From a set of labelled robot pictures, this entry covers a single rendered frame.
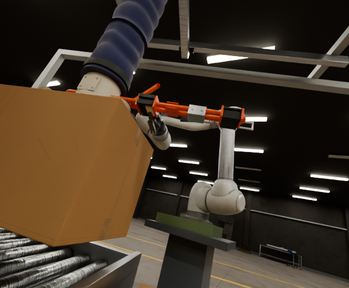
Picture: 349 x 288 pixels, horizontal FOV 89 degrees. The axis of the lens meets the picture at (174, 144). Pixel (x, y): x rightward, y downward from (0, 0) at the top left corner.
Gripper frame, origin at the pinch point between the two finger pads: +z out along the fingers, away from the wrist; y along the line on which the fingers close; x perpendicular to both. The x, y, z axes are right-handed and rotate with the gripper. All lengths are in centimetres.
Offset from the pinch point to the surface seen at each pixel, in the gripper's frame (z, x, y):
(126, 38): 8.1, 21.1, -31.1
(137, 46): 2.8, 17.5, -32.5
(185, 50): -109, 26, -175
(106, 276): 5, -6, 60
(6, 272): 3, 24, 68
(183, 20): -70, 28, -175
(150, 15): 4, 17, -56
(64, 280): 0, 7, 66
